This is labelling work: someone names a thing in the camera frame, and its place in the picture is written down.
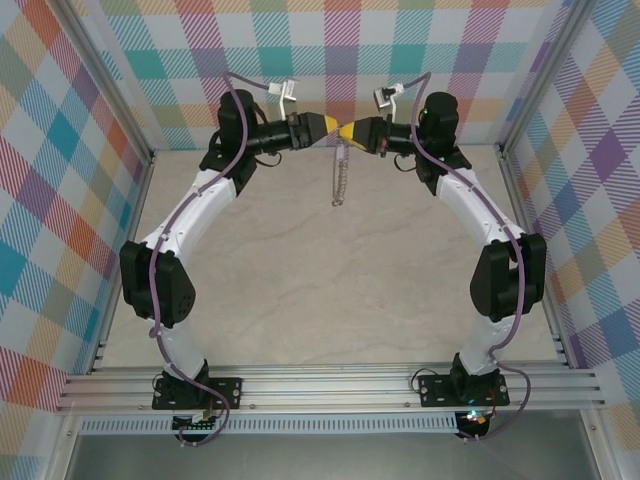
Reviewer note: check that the aluminium frame post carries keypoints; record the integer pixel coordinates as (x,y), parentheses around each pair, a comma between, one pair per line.
(62,450)
(542,75)
(597,445)
(107,75)

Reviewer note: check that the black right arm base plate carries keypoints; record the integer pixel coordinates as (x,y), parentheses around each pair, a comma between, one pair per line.
(435,390)

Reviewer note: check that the aluminium table side rail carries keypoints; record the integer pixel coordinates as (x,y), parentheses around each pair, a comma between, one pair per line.
(135,215)
(515,190)

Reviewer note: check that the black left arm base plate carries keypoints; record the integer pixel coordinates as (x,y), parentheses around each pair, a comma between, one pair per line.
(227,392)

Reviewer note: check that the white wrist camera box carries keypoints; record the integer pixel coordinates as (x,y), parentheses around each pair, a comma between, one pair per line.
(287,92)
(384,97)

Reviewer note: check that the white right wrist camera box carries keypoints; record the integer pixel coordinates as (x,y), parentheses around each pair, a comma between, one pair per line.
(384,97)

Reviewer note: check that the bunch of silver key rings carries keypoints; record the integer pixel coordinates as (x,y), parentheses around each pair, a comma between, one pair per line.
(340,180)

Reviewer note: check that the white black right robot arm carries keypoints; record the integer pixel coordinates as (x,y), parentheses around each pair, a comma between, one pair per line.
(475,205)

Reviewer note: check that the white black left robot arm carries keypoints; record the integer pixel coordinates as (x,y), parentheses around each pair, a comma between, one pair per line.
(200,210)

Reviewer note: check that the long aluminium base rail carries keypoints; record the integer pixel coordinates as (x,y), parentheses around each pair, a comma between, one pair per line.
(325,390)

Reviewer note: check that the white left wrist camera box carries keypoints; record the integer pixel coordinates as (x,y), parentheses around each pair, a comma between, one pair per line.
(287,92)

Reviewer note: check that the small electronics board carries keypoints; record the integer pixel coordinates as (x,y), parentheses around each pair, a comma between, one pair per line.
(475,422)
(195,422)

